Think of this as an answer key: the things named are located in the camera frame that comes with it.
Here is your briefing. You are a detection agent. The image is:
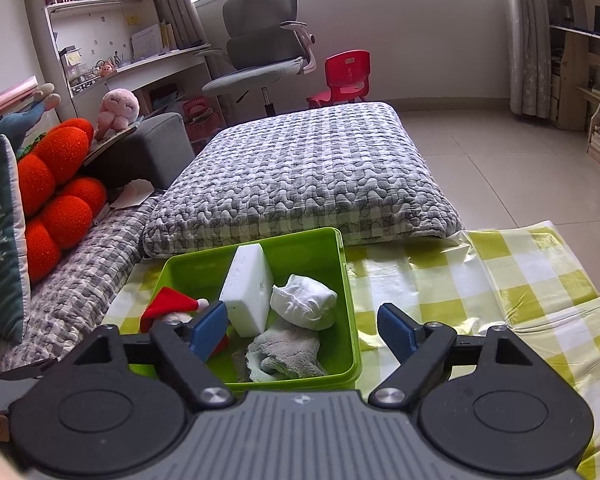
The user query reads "blue plush toy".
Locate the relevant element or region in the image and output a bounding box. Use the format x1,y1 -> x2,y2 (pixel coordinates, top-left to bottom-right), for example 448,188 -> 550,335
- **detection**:
0,84 -> 61,152

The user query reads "red santa hat toy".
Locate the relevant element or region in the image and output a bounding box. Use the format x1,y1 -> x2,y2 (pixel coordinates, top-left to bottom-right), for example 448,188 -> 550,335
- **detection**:
140,287 -> 228,361

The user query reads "green plastic bin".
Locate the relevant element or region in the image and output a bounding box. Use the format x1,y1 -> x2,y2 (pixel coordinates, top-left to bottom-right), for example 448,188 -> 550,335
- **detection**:
152,228 -> 362,396

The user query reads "red knitted plush pillow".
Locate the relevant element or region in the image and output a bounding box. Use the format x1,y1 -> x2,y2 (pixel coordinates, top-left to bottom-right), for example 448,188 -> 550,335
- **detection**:
18,118 -> 107,284

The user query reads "beige curtain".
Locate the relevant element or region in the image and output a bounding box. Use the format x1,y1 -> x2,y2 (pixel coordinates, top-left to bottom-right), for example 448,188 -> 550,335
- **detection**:
506,0 -> 550,119

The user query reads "pink octopus plush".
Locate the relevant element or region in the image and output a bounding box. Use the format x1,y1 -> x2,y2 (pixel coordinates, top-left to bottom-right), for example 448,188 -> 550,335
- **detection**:
95,89 -> 140,141

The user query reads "white paper scrap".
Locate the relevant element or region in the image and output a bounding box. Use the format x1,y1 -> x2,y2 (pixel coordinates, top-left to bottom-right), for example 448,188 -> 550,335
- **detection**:
110,179 -> 155,210

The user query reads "grey towel cloth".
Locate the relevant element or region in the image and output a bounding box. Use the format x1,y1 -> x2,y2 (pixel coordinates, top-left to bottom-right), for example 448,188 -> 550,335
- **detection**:
232,315 -> 326,382

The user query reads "white foam block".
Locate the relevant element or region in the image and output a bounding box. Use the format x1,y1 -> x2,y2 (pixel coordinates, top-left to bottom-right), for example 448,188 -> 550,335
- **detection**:
220,244 -> 273,338

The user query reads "dark green patterned cushion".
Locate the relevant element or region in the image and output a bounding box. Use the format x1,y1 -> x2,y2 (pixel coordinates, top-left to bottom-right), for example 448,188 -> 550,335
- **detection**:
0,136 -> 31,344

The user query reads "white bookshelf desk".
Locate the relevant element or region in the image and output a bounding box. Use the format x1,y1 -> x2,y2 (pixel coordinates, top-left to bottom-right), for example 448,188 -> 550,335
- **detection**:
24,0 -> 211,119

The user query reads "white cloth glove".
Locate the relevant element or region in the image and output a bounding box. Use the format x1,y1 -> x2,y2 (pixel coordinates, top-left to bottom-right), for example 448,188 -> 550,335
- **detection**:
270,274 -> 338,332

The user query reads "pink box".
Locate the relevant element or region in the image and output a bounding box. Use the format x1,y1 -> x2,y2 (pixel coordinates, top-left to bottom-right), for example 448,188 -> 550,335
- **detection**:
0,76 -> 38,118

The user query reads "wooden shelf unit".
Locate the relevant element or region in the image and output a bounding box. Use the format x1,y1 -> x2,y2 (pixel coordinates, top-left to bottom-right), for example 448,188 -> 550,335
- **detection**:
547,0 -> 600,164

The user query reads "red plastic child chair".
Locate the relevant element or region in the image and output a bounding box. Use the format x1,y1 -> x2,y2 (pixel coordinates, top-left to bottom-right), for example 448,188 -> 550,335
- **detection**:
306,49 -> 372,108

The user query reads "grey office chair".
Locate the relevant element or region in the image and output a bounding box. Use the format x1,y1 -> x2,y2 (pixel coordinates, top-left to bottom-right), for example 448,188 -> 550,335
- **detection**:
202,0 -> 316,117

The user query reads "green checked tablecloth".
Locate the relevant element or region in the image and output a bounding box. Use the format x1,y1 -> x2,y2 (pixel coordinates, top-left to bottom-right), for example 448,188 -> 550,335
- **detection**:
102,220 -> 600,480

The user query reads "grey quilted cushion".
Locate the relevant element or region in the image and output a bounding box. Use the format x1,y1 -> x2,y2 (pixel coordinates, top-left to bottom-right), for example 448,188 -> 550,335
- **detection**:
143,102 -> 464,258

